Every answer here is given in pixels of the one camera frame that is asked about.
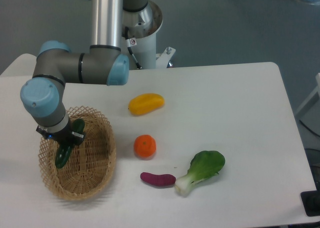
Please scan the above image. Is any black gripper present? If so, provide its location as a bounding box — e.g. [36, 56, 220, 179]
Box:
[36, 122, 86, 146]

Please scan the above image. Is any green cucumber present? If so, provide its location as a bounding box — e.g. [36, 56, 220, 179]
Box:
[55, 118, 85, 169]

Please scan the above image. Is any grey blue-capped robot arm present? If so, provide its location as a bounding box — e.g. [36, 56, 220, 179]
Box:
[20, 0, 148, 145]

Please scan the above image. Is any woven wicker basket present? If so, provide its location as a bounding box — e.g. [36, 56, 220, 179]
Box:
[38, 106, 116, 201]

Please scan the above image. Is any orange tangerine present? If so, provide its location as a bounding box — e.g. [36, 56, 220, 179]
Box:
[133, 134, 157, 158]

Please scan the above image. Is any yellow mango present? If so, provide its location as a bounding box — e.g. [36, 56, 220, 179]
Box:
[128, 93, 165, 116]

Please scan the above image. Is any white chair backrest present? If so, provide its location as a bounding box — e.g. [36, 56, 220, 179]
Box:
[0, 53, 37, 77]

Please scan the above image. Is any purple sweet potato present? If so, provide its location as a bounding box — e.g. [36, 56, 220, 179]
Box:
[140, 172, 176, 187]

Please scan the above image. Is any green bok choy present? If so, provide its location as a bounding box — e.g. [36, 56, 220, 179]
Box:
[174, 151, 226, 196]

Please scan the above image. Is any black device at table edge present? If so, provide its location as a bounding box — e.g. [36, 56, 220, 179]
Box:
[300, 191, 320, 217]

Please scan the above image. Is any white furniture at right edge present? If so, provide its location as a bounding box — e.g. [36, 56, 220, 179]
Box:
[294, 73, 320, 120]

